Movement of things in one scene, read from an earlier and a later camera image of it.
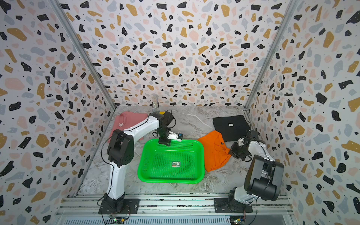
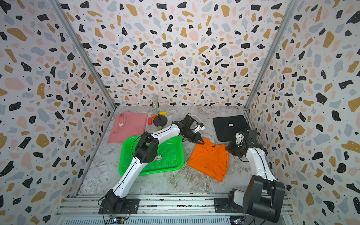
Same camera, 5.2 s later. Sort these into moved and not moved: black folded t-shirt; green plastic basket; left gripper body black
Moved: left gripper body black; green plastic basket
Not moved: black folded t-shirt
